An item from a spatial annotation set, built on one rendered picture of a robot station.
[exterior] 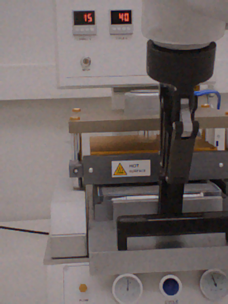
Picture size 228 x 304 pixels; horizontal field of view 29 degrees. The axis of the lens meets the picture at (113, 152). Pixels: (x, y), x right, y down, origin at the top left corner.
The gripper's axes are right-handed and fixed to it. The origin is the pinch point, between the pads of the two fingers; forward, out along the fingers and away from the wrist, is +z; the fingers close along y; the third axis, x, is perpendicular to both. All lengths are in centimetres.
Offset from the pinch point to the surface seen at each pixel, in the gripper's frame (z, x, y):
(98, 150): 1.5, -9.3, -14.6
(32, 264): 40, -25, -30
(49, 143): 30, -23, -70
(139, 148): 1.7, -2.6, -15.2
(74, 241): 7.3, -13.0, 0.0
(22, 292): 35.1, -25.4, -17.0
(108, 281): 11.9, -8.4, 3.2
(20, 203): 47, -33, -63
